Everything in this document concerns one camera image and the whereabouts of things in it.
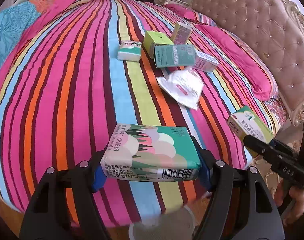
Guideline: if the lime green box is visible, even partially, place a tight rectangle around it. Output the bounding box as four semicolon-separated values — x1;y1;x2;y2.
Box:
143;31;173;59

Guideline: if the white mesh waste basket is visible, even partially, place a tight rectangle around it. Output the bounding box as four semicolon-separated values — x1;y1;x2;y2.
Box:
129;207;196;240

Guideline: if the pink pillow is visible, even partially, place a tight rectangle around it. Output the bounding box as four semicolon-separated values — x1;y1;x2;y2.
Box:
196;24;279;101
165;4;217;27

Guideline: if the striped colourful bedspread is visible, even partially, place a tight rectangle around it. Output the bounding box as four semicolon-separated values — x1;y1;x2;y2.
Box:
0;0;286;212

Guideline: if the white nightstand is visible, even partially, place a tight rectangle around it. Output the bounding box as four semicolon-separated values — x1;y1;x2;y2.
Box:
153;0;191;7

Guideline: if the white plastic wrapper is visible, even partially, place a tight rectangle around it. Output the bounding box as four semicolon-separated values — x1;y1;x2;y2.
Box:
156;67;204;110

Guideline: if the right hand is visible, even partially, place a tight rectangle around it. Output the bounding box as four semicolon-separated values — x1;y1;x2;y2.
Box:
274;179;304;226

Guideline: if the teal carton box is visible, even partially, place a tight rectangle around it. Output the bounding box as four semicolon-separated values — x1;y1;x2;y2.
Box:
154;44;196;68

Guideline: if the white purple small box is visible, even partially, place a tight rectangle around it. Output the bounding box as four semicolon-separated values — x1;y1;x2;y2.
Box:
192;50;219;72

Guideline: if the green white medicine box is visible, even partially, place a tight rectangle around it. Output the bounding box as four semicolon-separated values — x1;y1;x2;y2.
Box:
227;106;274;144

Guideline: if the green tissue pack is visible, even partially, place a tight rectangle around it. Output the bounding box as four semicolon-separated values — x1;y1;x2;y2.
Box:
100;123;201;182

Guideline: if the small tissue pack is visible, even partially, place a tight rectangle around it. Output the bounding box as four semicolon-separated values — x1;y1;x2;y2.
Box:
117;41;142;62

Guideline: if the blue patterned blanket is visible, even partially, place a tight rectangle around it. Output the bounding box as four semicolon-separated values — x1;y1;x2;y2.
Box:
0;2;41;68

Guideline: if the tufted beige headboard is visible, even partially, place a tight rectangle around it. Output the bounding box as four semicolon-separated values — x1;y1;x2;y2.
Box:
192;0;304;126

